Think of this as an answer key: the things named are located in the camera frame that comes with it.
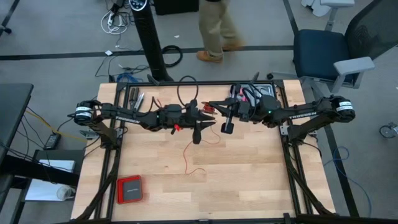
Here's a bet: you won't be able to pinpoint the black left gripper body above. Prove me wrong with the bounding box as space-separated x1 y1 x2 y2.
158 100 205 145

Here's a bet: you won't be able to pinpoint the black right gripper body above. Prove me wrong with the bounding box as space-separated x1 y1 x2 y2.
221 84 251 134

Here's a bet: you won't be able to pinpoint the red cord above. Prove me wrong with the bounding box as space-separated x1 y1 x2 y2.
182 104 222 175

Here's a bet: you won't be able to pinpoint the grey tool kit case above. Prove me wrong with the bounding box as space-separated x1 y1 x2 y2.
229 83 279 108

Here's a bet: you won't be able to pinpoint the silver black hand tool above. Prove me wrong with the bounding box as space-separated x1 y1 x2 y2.
134 92 146 112

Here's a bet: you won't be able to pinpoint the person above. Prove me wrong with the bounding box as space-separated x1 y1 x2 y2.
195 0 246 65

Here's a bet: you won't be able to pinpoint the black tower fan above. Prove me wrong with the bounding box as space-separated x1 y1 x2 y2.
129 0 175 83

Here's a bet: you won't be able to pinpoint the red black portable drive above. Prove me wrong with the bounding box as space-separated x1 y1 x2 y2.
116 174 144 205

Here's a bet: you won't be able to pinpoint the blue office chair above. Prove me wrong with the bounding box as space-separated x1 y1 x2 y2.
266 0 398 94

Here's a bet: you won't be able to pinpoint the black box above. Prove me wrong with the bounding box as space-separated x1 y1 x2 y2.
154 0 200 16

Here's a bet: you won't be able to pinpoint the black power adapter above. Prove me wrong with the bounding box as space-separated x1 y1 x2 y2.
43 133 62 151

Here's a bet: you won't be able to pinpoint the white office chair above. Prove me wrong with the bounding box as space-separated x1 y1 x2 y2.
300 0 355 32

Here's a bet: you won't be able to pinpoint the clear plastic cup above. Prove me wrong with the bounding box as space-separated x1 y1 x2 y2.
55 185 76 201

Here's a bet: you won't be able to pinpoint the grey chair caster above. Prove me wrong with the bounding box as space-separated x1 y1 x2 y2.
379 122 398 139

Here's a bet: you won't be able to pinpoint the white board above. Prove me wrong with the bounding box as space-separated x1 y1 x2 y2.
24 159 76 202

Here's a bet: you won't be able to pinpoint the black desk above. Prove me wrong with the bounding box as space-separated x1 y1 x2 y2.
0 82 85 218

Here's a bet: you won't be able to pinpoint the black chair caster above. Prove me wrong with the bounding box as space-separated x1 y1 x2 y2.
0 15 13 35

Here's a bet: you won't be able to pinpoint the black table frame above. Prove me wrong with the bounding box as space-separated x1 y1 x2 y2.
71 80 340 224

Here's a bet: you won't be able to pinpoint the black wire stripper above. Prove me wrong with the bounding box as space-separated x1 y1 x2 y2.
128 86 140 113

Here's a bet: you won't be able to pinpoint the blue cable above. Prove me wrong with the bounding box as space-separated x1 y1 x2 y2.
116 72 144 84
323 146 373 218

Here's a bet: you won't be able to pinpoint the black coiled cable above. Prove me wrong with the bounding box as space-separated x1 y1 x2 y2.
161 45 184 68

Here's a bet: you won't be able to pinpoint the white power strip cables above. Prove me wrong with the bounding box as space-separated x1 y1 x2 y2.
100 8 129 35

